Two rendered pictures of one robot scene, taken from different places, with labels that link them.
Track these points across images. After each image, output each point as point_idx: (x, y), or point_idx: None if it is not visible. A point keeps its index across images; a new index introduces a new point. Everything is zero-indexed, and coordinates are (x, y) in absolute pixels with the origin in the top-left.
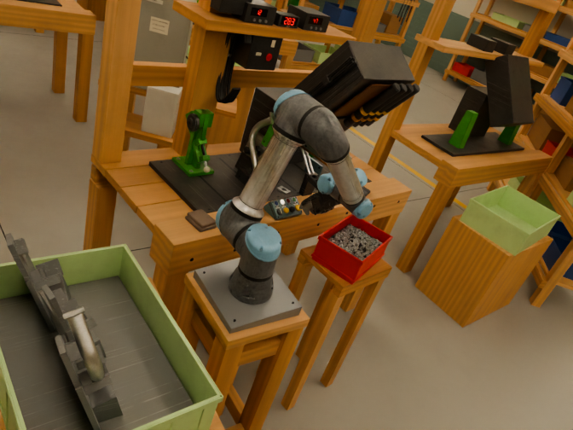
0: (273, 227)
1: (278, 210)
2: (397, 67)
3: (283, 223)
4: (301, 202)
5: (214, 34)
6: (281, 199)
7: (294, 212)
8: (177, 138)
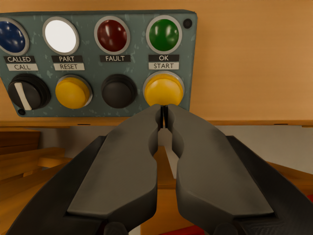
0: (33, 123)
1: (10, 86)
2: None
3: (82, 122)
4: (97, 139)
5: None
6: (65, 14)
7: (132, 109)
8: None
